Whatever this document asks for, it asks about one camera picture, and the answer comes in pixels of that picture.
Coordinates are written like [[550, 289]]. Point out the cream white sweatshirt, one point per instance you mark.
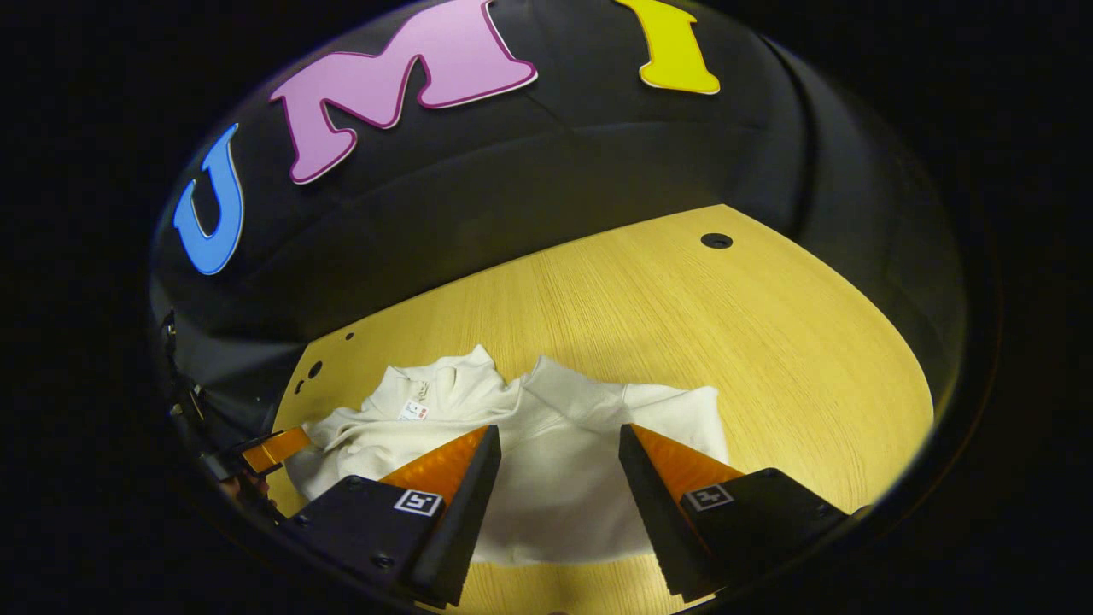
[[555, 478]]

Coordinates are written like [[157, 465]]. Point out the black backdrop cloth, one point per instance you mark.
[[555, 171]]

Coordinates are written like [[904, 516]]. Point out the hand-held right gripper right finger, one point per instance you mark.
[[662, 530]]

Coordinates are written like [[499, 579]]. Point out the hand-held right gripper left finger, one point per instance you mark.
[[465, 521]]

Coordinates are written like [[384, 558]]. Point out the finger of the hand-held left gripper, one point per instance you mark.
[[277, 449]]

